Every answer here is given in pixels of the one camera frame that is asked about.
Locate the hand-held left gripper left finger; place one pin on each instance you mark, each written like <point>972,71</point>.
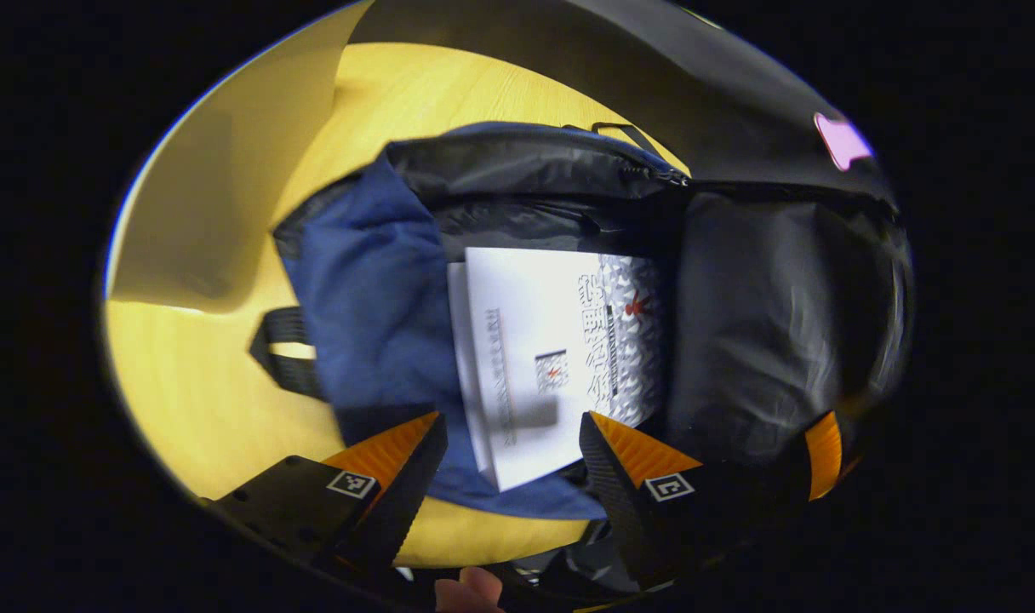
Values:
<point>411,494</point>

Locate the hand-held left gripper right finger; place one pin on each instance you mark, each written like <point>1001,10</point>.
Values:
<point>615,502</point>

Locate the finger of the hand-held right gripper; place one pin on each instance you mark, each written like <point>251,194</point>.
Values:
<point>824,455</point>

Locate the blue schoolbag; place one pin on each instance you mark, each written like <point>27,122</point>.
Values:
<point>373,323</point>

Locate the white book grey patterned cover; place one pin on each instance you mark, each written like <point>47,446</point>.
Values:
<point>534,315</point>

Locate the black backdrop cloth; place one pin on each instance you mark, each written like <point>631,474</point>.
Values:
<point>654,77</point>

